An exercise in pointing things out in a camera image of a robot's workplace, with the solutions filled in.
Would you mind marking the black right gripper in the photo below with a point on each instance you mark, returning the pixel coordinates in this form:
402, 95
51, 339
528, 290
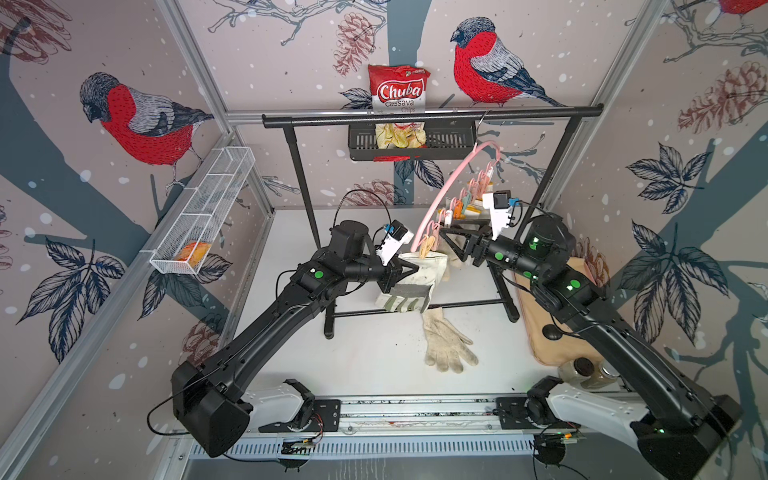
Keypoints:
479, 245

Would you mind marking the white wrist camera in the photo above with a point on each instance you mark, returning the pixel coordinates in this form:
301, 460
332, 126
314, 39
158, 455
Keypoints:
397, 235
501, 207

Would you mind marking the yellow clothespin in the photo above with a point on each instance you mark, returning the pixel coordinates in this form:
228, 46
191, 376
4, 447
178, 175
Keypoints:
426, 246

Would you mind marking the beige glove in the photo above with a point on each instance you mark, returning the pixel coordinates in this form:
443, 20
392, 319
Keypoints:
414, 292

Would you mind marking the white wire mesh shelf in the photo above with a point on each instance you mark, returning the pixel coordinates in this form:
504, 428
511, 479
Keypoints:
206, 210

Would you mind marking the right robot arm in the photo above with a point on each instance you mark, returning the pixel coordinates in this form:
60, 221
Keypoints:
676, 425

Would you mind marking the dark metal spoon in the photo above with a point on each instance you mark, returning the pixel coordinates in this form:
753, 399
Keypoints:
553, 332

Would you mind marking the glass jar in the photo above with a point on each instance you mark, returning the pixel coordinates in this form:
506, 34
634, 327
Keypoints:
582, 372

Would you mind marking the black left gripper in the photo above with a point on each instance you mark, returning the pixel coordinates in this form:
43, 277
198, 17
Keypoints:
393, 272

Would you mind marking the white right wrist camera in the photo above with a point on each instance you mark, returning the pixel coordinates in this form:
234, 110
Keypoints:
501, 207

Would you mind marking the orange snack packet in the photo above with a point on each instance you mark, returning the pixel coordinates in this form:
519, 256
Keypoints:
193, 253

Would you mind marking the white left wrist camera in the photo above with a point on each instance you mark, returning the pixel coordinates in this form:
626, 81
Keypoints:
397, 235

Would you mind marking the beige cloth mat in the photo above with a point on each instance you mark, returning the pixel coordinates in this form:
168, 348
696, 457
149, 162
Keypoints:
546, 351

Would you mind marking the red cassava chips bag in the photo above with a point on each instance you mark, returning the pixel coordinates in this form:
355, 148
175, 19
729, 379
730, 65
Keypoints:
399, 90

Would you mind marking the black garment rack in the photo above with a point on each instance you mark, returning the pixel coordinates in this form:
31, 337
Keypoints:
432, 117

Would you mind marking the black wall basket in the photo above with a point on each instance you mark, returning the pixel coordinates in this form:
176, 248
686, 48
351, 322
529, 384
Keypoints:
433, 140

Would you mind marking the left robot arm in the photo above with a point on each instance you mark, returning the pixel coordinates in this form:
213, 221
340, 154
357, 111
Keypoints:
207, 399

